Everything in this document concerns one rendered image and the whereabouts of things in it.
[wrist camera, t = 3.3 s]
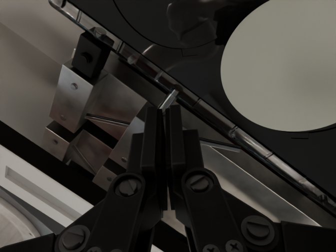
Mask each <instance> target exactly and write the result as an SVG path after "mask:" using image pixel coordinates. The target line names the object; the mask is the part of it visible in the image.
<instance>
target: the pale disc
mask: <svg viewBox="0 0 336 252"><path fill-rule="evenodd" d="M220 75H221V82H222V86H223V89H224V92H225V94H226V96H227V98H228V99H229V101H230V102H231V104H232V105H233V106H234V108H235V109H236V110H237V111H238V112H239V113H241V114H242V115H243V116H244V117H246V118H247V119H249V120H250V121H252V122H254V123H256V124H258V125H260V126H263V127H266V128H269V129H273V130H278V131H287V132H300V131H309V130H315V129H319V128H323V127H326V126H329V125H332V124H334V123H336V0H269V1H267V2H265V3H264V4H262V5H261V6H259V7H258V8H256V9H255V10H254V11H252V12H251V13H250V14H249V15H248V16H247V17H245V18H244V19H243V20H242V22H241V23H240V24H239V25H238V26H237V27H236V29H235V30H234V31H233V33H232V35H231V36H230V38H229V40H228V42H227V44H226V46H225V49H224V51H223V55H222V59H221V67H220Z"/></svg>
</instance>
